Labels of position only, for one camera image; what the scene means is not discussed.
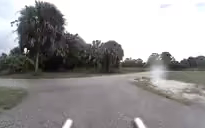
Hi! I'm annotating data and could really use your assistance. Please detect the grey asphalt road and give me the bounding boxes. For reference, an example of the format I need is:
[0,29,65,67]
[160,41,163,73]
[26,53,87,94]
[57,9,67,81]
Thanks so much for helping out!
[0,71,205,128]

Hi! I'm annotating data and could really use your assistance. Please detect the grass strip below trees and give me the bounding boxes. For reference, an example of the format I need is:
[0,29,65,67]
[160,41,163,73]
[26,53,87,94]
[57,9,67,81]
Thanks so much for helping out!
[0,67,148,80]

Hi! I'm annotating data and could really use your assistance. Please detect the clump of tall trees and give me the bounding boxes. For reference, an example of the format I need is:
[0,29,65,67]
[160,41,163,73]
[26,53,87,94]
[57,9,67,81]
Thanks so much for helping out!
[0,0,125,75]

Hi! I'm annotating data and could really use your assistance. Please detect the robot's own part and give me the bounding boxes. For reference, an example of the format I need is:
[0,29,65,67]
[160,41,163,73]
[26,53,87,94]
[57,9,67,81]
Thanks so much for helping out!
[61,118,74,128]
[133,116,147,128]

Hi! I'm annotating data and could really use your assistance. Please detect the sandy gravel verge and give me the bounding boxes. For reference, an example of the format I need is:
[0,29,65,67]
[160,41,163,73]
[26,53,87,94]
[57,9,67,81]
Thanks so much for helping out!
[129,75,205,109]

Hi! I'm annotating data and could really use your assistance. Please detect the distant row of trees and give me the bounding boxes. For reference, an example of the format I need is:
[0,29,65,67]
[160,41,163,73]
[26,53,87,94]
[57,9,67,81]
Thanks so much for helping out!
[121,38,205,72]

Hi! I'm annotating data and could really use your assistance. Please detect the open grass field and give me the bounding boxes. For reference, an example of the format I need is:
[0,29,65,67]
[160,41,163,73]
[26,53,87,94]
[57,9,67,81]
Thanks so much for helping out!
[164,69,205,90]

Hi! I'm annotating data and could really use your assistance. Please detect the small grass patch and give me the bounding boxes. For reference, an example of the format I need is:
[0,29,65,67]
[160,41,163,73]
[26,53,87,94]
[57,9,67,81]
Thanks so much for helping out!
[0,85,29,116]

